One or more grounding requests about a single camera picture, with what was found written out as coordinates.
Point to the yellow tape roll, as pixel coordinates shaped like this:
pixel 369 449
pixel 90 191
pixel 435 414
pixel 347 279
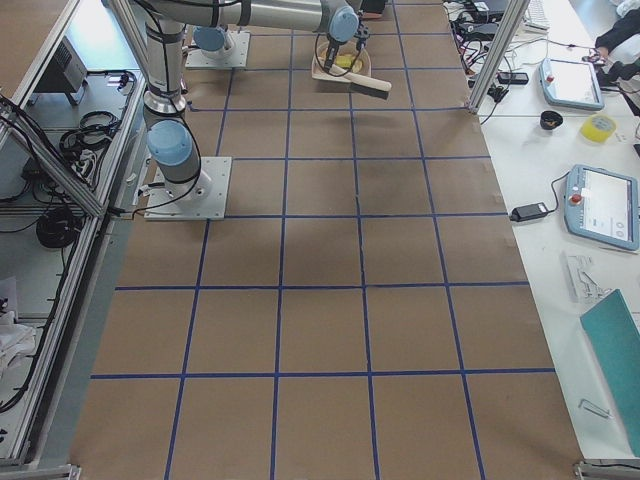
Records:
pixel 598 128

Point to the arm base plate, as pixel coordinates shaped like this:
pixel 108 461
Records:
pixel 184 202
pixel 218 50

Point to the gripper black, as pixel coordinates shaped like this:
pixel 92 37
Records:
pixel 330 51

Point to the teal folder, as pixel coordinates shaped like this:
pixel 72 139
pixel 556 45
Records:
pixel 614 338

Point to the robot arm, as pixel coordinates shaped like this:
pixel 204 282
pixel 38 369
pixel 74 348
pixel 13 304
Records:
pixel 169 139
pixel 337 19

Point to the teach pendant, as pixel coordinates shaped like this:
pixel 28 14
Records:
pixel 570 84
pixel 602 206

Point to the toy croissant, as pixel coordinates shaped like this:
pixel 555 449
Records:
pixel 358 65

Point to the yellow sponge wedge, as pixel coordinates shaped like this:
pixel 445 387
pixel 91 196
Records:
pixel 345 60

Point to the white brush with black bristles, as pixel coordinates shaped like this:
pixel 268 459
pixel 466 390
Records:
pixel 362 84

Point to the teach pendant far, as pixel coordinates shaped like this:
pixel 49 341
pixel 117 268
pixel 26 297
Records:
pixel 570 84

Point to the black power adapter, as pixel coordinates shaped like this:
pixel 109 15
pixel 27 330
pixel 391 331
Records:
pixel 529 212

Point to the aluminium frame post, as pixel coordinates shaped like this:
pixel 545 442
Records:
pixel 511 20

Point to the teach pendant near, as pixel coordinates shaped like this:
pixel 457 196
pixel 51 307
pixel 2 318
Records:
pixel 602 206

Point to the beige plastic dustpan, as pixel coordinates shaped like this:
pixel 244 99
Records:
pixel 319 58

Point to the hex key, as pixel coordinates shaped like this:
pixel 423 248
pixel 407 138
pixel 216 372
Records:
pixel 595 409

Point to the white cloth rag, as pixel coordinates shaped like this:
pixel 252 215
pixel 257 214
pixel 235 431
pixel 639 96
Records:
pixel 17 340

